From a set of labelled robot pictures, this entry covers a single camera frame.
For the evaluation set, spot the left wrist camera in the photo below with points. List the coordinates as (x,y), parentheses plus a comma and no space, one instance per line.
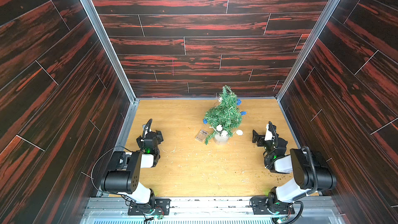
(146,129)

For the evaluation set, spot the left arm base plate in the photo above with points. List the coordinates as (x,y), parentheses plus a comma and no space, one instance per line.
(155,207)

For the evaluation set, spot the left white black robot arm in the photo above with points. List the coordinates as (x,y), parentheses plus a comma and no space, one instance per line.
(122,176)

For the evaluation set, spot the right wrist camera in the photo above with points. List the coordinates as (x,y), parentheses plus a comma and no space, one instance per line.
(270,132)

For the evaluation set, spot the clear plastic battery box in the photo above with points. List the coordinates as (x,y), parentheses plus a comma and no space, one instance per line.
(201,136)

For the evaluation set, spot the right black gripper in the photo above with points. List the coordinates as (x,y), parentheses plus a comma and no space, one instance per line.
(259,137)

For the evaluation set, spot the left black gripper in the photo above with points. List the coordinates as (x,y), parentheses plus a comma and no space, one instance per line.
(140,141)

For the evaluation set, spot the small green christmas tree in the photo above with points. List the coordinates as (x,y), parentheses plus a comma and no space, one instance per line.
(224,115)

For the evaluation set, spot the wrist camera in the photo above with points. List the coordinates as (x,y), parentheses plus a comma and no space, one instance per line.
(270,132)
(146,129)

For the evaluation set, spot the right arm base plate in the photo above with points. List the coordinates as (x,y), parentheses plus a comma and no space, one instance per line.
(266,206)

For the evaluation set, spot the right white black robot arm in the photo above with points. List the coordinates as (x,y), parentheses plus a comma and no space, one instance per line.
(310,172)

